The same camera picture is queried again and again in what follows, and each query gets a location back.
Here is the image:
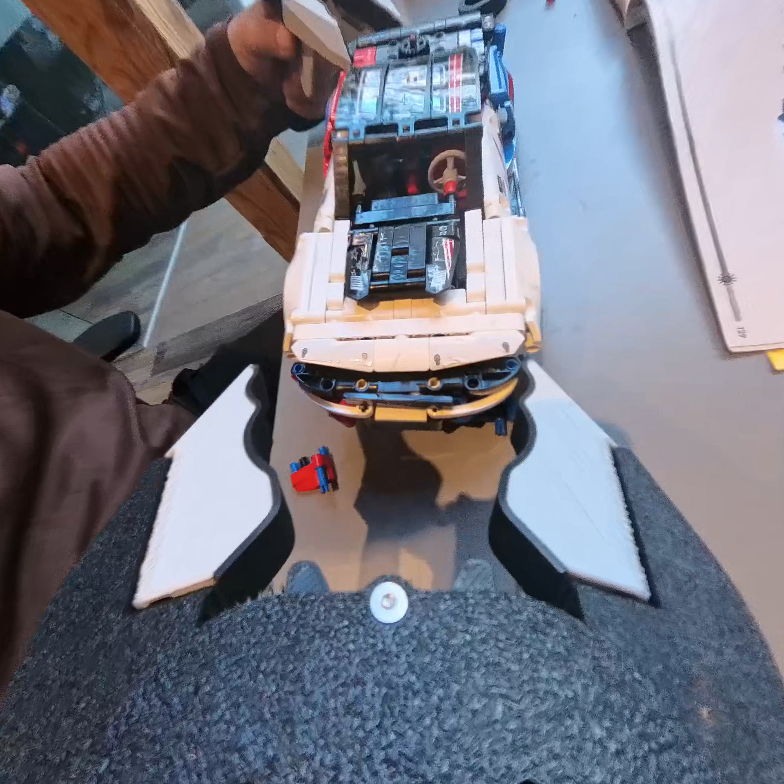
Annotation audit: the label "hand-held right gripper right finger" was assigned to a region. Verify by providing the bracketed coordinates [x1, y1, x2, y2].
[489, 360, 651, 621]

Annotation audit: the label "person's left forearm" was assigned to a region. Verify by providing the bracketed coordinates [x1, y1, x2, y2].
[0, 27, 325, 319]

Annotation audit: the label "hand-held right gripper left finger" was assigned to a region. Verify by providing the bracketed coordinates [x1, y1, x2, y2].
[131, 364, 296, 617]

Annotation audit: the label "toy race car model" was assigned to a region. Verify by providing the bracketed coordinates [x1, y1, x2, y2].
[283, 12, 544, 437]

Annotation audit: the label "red beam assembly blue pins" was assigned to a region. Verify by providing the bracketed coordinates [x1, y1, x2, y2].
[290, 447, 339, 494]

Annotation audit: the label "black chair armrest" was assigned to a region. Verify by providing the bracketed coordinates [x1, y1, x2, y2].
[72, 310, 143, 362]

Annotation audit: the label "grey desk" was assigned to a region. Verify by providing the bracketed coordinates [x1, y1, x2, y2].
[268, 0, 784, 675]

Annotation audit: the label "wooden plank furniture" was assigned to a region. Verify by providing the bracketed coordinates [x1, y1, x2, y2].
[24, 0, 302, 262]

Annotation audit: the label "person's left hand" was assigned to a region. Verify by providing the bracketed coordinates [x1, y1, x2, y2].
[227, 5, 342, 121]

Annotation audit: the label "open instruction booklet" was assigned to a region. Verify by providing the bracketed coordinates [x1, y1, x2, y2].
[612, 0, 784, 354]

